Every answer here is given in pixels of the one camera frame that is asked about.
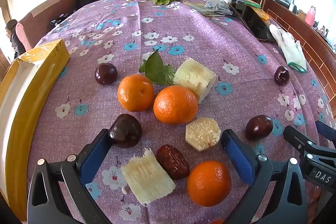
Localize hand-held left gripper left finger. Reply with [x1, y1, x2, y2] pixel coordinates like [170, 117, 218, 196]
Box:
[27, 129, 113, 224]

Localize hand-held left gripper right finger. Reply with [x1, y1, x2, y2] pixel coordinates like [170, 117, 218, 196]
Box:
[221, 129, 308, 224]

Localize orange packet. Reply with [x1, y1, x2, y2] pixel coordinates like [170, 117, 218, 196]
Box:
[256, 9, 270, 20]

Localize dark red jujube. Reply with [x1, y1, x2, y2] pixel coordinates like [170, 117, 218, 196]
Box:
[274, 66, 290, 86]
[108, 114, 143, 149]
[94, 63, 118, 85]
[245, 114, 274, 141]

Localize green leaf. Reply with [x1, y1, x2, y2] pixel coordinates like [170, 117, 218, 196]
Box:
[139, 49, 176, 86]

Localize clear plastic bags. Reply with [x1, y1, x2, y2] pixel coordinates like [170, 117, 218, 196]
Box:
[202, 0, 234, 16]

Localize brown wooden cabinet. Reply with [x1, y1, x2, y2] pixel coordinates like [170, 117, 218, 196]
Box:
[262, 0, 336, 119]

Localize wrinkled dried red date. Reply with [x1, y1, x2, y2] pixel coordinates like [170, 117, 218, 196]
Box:
[156, 144, 190, 181]

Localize hexagonal peeled sugarcane piece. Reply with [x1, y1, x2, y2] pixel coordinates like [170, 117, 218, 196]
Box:
[185, 117, 221, 152]

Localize black tray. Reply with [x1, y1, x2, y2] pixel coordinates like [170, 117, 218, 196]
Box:
[230, 3, 276, 42]

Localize white work glove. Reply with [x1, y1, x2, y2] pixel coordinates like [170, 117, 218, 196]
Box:
[269, 24, 307, 73]

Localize yellow cardboard box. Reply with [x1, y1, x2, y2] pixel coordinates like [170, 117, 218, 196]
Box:
[0, 39, 70, 216]

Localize orange tangerine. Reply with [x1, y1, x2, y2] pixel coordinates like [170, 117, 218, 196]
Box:
[117, 74, 155, 112]
[153, 85, 198, 125]
[186, 160, 232, 207]

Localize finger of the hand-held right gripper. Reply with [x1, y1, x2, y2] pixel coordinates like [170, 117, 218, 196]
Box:
[316, 120, 336, 136]
[283, 125, 336, 159]

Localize brown upholstered chair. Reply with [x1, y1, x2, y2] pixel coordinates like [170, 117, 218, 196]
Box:
[15, 0, 80, 52]

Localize pink bottle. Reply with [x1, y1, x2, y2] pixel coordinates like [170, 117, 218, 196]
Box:
[305, 6, 317, 25]

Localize purple floral tablecloth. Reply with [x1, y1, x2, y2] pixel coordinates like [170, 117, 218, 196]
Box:
[26, 0, 336, 224]

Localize round peeled sugarcane piece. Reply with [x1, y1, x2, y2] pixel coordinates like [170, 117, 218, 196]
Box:
[173, 57, 217, 104]

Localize black object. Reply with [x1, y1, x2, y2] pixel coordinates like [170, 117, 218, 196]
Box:
[49, 13, 69, 28]

